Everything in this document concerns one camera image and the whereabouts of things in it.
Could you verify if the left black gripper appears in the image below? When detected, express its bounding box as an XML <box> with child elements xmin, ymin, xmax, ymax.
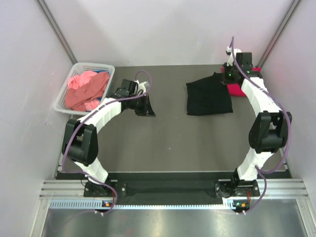
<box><xmin>128</xmin><ymin>93</ymin><xmax>156</xmax><ymax>117</ymax></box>

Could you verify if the black t shirt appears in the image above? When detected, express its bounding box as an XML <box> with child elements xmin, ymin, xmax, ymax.
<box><xmin>186</xmin><ymin>73</ymin><xmax>233</xmax><ymax>116</ymax></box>

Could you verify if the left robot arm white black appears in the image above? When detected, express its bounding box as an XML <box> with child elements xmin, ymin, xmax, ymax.
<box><xmin>62</xmin><ymin>93</ymin><xmax>156</xmax><ymax>197</ymax></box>

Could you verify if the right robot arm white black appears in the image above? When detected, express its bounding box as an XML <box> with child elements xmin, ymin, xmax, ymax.
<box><xmin>215</xmin><ymin>64</ymin><xmax>292</xmax><ymax>198</ymax></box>

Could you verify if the folded red t shirt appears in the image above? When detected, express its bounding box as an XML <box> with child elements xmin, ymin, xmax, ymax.
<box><xmin>221</xmin><ymin>66</ymin><xmax>261</xmax><ymax>97</ymax></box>

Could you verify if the white plastic laundry basket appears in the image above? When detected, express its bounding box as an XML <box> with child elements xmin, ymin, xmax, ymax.
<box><xmin>53</xmin><ymin>62</ymin><xmax>115</xmax><ymax>117</ymax></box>

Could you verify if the crumpled pink t shirt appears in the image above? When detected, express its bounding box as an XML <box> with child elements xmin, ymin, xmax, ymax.
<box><xmin>65</xmin><ymin>71</ymin><xmax>110</xmax><ymax>112</ymax></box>

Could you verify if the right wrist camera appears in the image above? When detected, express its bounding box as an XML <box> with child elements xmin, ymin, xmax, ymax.
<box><xmin>224</xmin><ymin>47</ymin><xmax>253</xmax><ymax>73</ymax></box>

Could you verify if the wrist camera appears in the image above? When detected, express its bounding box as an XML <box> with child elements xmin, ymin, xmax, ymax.
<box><xmin>115</xmin><ymin>79</ymin><xmax>150</xmax><ymax>98</ymax></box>
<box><xmin>224</xmin><ymin>47</ymin><xmax>253</xmax><ymax>73</ymax></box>

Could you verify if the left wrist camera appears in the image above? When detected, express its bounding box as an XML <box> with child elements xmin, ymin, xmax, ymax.
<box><xmin>115</xmin><ymin>79</ymin><xmax>150</xmax><ymax>98</ymax></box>

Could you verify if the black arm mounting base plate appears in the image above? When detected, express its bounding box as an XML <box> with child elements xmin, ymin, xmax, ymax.
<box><xmin>83</xmin><ymin>171</ymin><xmax>260</xmax><ymax>205</ymax></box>

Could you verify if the perforated grey cable duct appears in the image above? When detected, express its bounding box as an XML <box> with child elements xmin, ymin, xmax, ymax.
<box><xmin>49</xmin><ymin>199</ymin><xmax>246</xmax><ymax>210</ymax></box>

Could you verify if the aluminium frame rail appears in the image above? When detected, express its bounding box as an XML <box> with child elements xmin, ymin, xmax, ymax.
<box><xmin>39</xmin><ymin>179</ymin><xmax>309</xmax><ymax>199</ymax></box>

